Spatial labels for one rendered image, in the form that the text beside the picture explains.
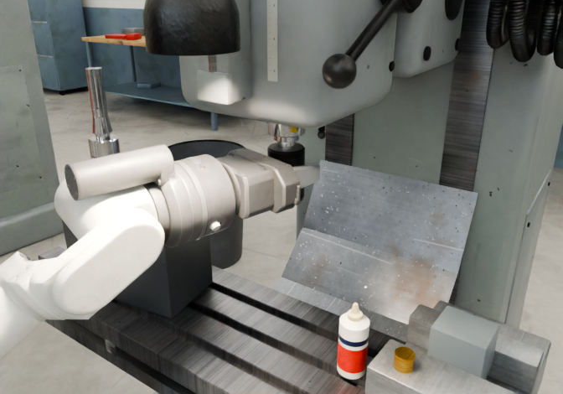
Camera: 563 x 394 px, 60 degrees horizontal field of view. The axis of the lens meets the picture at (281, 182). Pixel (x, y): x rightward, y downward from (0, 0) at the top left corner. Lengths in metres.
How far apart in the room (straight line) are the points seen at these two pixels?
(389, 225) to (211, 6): 0.68
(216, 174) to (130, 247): 0.12
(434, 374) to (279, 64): 0.36
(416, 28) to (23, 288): 0.50
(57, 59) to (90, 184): 7.36
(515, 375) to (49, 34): 7.50
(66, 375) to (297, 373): 1.65
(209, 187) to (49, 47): 7.37
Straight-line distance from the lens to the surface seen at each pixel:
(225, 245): 2.71
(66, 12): 7.90
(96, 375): 2.25
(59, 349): 2.44
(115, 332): 0.84
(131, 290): 0.86
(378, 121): 0.96
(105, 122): 0.84
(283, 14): 0.48
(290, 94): 0.48
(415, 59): 0.63
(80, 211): 0.50
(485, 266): 0.99
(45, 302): 0.48
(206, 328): 0.81
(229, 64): 0.48
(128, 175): 0.48
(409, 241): 0.95
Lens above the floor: 1.44
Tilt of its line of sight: 21 degrees down
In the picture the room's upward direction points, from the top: straight up
